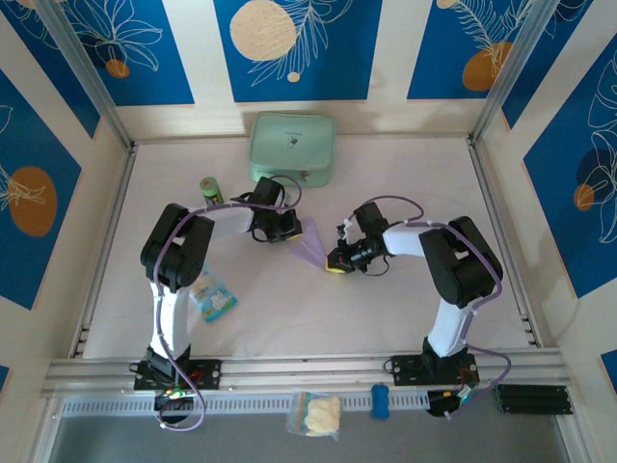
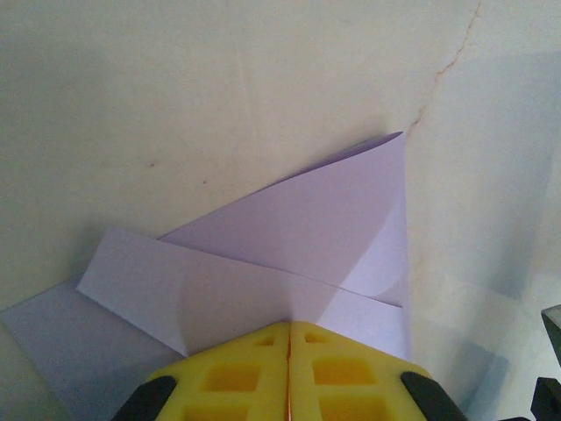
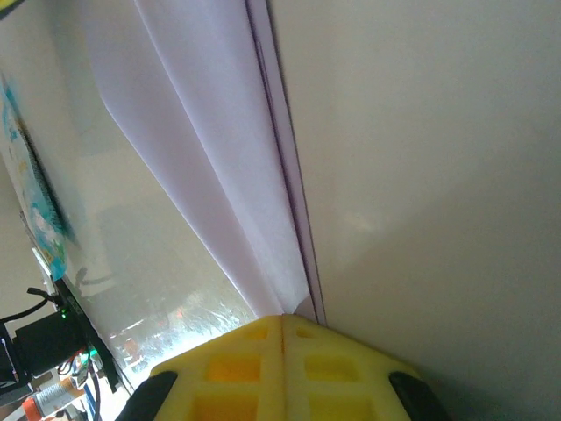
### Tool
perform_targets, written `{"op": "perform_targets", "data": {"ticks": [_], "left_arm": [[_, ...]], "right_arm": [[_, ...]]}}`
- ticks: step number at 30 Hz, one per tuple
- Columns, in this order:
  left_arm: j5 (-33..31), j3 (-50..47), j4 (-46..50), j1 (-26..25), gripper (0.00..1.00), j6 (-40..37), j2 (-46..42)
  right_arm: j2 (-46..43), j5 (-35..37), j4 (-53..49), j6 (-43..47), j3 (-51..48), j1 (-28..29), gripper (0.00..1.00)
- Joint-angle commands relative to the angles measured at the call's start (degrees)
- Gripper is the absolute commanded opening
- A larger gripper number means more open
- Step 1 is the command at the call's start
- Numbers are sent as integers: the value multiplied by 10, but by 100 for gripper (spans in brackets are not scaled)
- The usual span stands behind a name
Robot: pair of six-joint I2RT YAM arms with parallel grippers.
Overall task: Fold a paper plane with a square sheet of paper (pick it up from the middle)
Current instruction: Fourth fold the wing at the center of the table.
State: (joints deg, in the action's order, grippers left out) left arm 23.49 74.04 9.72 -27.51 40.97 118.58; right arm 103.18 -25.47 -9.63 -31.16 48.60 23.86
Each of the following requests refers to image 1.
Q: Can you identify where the lavender paper sheet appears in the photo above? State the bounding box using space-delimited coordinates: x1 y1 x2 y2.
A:
288 219 329 269

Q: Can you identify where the small green can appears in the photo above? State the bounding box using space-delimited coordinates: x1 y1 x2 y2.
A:
200 177 225 209

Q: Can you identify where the mint green zip pouch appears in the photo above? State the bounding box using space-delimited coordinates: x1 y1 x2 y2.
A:
249 111 337 189

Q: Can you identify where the blue snack packet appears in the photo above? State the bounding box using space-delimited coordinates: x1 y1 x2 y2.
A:
188 262 239 324

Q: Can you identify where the small blue plastic object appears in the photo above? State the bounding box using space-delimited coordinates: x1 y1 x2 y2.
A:
369 383 390 420

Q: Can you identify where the clear bag of yellow chips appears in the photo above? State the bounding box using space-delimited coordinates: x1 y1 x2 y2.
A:
284 390 342 441

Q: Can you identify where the black ribbed block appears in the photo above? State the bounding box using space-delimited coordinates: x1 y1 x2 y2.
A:
494 384 575 416

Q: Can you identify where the long aluminium mounting rail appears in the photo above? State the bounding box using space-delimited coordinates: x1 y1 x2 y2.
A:
40 349 573 399

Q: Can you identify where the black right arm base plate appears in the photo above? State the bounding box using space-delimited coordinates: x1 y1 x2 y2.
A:
390 353 479 387

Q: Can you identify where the aluminium table side rail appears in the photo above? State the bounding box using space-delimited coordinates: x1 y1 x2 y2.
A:
69 144 139 358
467 137 544 348

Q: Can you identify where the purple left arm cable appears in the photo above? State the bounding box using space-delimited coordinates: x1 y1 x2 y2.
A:
150 174 304 433

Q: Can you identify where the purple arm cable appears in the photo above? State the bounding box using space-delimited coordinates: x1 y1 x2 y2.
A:
354 194 512 421
150 174 304 433

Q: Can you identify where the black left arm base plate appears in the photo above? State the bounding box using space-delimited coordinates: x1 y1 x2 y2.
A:
133 359 223 392

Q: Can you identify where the grey slotted cable duct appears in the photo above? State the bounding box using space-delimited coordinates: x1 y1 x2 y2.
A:
60 390 497 419

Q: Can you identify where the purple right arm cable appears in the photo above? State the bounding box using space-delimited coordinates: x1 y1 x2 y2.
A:
354 194 512 421

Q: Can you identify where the aluminium frame post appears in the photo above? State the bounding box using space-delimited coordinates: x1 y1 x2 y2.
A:
36 0 135 150
469 0 563 145

